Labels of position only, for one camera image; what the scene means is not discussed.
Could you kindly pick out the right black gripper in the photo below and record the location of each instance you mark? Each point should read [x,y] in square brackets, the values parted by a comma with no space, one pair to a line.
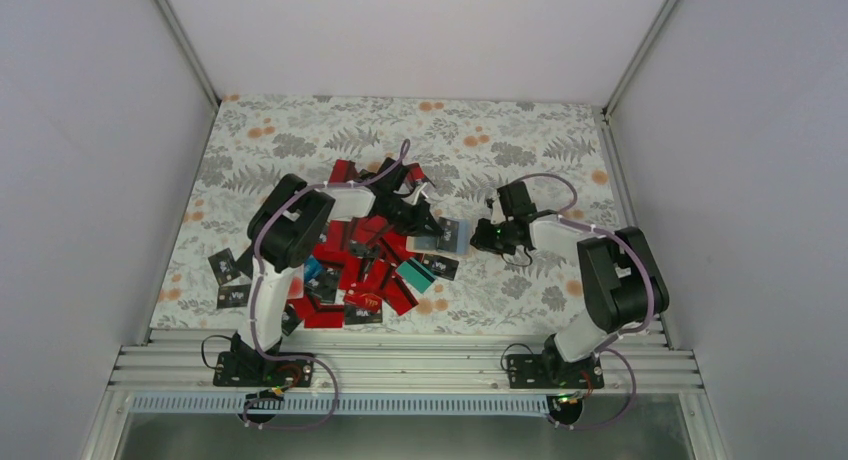
[482,241]

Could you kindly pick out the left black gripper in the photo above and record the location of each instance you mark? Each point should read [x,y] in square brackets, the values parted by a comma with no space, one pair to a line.
[416,225]

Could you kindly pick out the beige leather card holder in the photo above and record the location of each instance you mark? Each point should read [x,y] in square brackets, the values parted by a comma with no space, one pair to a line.
[428,245]

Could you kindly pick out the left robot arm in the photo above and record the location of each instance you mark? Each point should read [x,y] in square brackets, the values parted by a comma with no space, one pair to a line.
[287,228]

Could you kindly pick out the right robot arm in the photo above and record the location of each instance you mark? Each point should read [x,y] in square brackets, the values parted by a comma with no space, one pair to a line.
[623,288]

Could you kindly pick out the teal card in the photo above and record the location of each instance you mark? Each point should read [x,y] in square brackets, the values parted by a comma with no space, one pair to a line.
[415,274]

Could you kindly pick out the black vip card upper right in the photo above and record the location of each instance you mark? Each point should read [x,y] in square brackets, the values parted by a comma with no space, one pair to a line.
[441,266]

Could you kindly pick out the red card top left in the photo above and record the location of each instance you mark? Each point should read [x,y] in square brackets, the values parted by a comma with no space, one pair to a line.
[343,171]

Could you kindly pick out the black vip card bottom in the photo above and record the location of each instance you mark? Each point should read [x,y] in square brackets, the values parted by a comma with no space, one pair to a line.
[357,316]

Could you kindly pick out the red card bottom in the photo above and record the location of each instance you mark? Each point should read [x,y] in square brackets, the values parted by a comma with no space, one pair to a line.
[325,319]

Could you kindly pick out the black vip card left lower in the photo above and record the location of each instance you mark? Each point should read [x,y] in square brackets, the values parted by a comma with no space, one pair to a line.
[233,296]

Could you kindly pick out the black vip card far left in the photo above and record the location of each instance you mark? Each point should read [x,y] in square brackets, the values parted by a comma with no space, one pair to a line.
[224,267]

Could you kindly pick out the floral table mat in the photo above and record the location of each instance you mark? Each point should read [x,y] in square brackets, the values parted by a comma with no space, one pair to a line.
[468,149]

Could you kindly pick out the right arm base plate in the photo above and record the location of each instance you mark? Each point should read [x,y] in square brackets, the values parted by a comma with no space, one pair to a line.
[532,371]

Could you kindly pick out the aluminium rail frame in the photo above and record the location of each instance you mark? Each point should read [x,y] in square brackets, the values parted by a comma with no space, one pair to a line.
[372,373]

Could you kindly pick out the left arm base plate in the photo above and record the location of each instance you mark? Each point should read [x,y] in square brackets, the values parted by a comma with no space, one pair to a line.
[233,370]

